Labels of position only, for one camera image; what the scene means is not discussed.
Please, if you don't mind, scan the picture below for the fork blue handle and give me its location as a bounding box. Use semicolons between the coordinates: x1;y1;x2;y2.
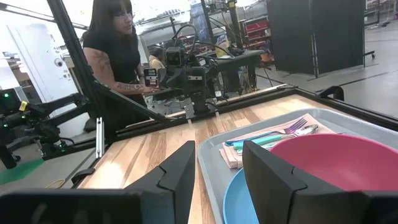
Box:
224;117;308;147

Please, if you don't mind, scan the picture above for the grey plastic tray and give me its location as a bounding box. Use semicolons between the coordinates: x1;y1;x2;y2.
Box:
197;108;398;224

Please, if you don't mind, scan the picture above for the black partition panel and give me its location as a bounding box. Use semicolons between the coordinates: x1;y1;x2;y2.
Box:
266;0;366;77

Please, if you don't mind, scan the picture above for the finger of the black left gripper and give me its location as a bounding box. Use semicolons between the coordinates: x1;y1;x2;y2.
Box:
200;92;210;114
191;92;201;114

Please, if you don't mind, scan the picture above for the blue plate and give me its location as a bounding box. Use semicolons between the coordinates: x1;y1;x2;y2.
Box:
222;167;261;224

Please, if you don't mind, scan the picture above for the shelf with red bins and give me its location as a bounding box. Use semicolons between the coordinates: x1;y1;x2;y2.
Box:
242;18;271;50

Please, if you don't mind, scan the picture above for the silver metal bracket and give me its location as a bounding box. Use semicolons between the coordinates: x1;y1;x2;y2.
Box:
95;117;105;159

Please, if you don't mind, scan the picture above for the black curved handle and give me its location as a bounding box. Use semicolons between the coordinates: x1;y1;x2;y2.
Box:
317;85;345;101

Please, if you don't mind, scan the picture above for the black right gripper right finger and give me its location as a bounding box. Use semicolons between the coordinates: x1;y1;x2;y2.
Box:
242;139;369;224

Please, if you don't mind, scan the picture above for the beige paper napkin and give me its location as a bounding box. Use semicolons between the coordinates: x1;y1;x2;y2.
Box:
219;113;338;170

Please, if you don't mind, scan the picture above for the pink bowl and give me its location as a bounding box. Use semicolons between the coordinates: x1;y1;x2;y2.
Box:
269;133;398;192

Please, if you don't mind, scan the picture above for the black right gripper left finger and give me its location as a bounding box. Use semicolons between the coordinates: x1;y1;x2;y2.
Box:
124;140;196;224

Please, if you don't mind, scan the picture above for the white door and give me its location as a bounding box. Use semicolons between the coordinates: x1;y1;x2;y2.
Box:
6;23;78;103

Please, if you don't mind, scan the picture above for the spoon plain teal handle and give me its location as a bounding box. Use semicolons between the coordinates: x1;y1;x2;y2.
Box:
232;124;320;152

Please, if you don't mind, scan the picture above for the person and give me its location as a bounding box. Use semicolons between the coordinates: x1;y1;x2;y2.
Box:
81;0;161;131
148;46;166;71

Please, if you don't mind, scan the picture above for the green floor mat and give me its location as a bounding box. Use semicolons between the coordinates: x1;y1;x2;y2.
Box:
0;158;45;185

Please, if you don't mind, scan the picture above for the black table clamp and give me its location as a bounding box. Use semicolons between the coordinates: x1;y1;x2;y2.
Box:
70;167;96;185

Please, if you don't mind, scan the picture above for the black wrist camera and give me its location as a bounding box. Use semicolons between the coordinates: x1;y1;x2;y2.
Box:
164;46;186;67

